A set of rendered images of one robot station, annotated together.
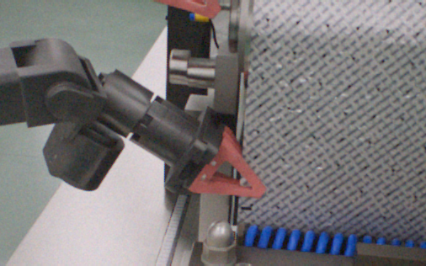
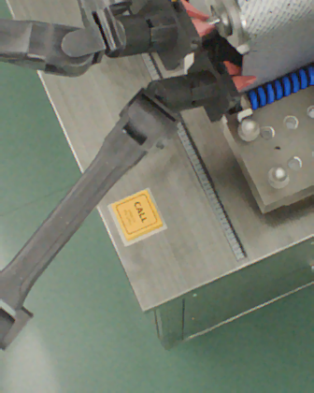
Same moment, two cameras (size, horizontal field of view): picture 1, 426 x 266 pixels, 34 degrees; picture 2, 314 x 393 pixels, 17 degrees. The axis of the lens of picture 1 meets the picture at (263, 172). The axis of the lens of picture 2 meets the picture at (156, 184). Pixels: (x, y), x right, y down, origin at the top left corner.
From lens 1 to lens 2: 134 cm
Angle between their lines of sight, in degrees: 50
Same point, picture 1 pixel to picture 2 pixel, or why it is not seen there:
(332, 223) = (295, 66)
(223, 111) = (207, 39)
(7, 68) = (135, 150)
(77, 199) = not seen: hidden behind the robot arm
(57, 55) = (149, 120)
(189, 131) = (216, 90)
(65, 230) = (76, 94)
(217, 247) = (251, 134)
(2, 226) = not seen: outside the picture
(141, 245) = (135, 80)
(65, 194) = not seen: hidden behind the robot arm
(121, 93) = (177, 101)
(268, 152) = (257, 67)
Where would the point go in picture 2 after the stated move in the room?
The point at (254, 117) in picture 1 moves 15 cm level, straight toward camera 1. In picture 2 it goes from (249, 63) to (292, 144)
